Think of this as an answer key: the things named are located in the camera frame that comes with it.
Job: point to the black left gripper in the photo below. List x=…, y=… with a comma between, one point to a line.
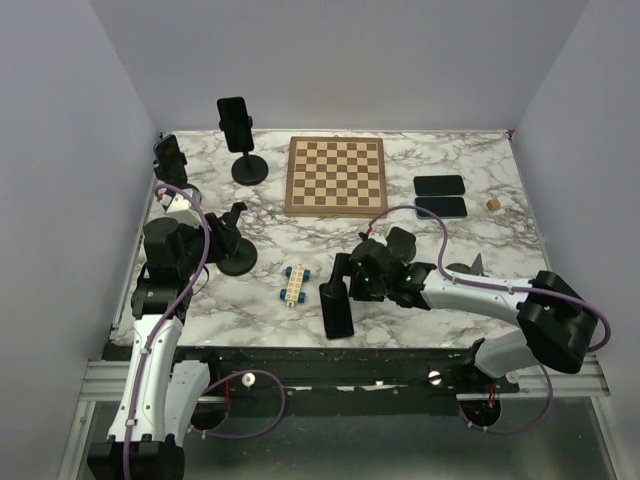
x=223, y=239

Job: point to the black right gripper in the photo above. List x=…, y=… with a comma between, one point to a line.
x=344, y=265

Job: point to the black stand for pink phone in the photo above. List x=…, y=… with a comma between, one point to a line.
x=240, y=254

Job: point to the pink phone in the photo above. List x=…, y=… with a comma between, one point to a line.
x=336, y=312

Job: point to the black stand with blue phone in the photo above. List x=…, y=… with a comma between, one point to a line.
x=172, y=171

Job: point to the blue phone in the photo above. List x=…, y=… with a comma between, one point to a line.
x=166, y=147

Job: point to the black phone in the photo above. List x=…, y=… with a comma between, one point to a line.
x=439, y=185
x=236, y=124

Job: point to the teal phone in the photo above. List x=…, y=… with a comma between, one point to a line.
x=443, y=207

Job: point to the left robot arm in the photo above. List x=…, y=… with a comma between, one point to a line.
x=146, y=437

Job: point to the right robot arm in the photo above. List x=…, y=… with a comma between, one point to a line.
x=553, y=324

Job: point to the black round phone stand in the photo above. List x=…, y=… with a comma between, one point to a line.
x=249, y=169

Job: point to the black phone on stand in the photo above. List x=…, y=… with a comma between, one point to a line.
x=236, y=124

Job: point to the brown base phone stand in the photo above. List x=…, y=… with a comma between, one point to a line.
x=476, y=268

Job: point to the blue white toy block car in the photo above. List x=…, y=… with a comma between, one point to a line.
x=293, y=294

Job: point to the wooden chessboard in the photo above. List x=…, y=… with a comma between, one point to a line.
x=336, y=177

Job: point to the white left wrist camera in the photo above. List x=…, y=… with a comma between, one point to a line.
x=176, y=206

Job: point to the black mounting rail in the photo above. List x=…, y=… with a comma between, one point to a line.
x=265, y=382

